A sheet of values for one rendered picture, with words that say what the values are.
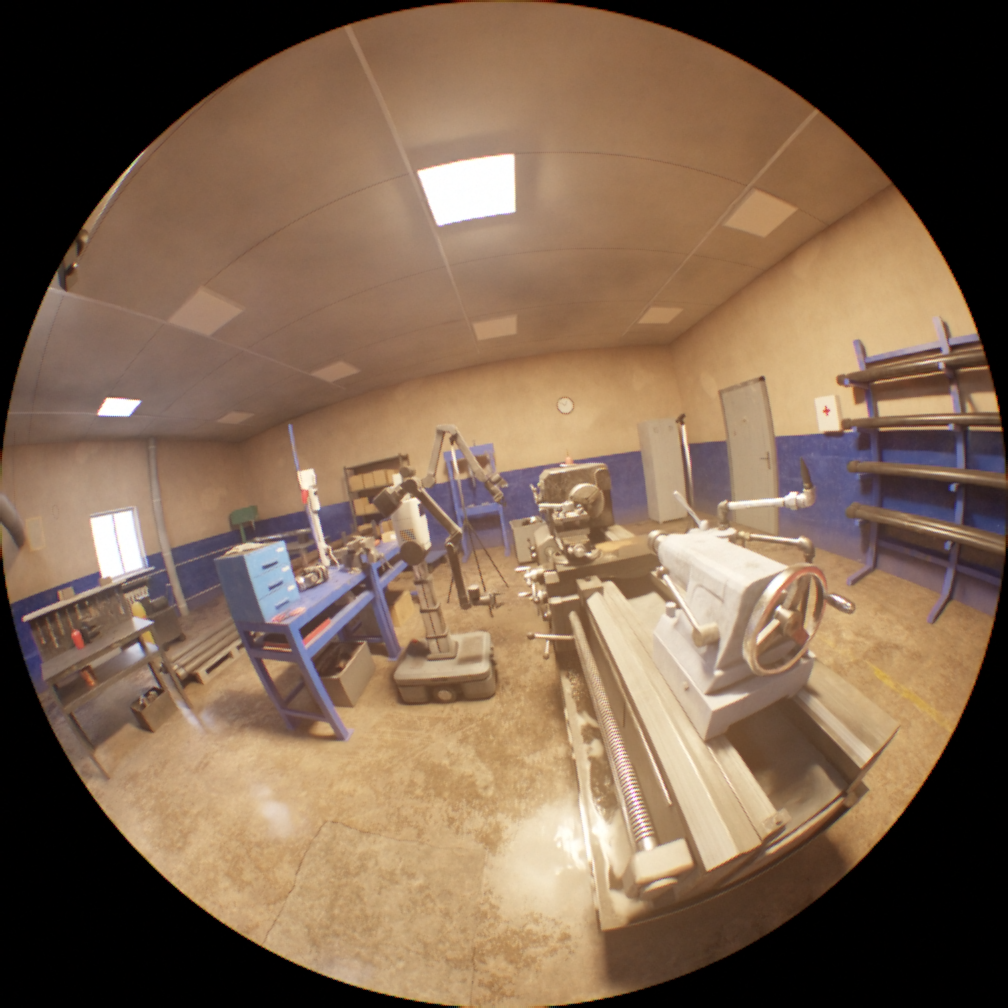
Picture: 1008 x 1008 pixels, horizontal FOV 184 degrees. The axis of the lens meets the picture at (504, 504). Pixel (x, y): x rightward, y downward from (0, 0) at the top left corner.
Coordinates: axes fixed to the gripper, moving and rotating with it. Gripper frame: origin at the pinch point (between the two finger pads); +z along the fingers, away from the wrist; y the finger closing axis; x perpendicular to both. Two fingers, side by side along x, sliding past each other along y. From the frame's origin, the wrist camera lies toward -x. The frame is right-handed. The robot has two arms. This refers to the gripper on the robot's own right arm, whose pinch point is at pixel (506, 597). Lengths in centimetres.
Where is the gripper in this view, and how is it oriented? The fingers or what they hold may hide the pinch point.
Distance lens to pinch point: 186.4
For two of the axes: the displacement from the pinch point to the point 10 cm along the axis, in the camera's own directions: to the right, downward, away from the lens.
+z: 9.8, -1.6, -0.6
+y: 1.6, 9.9, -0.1
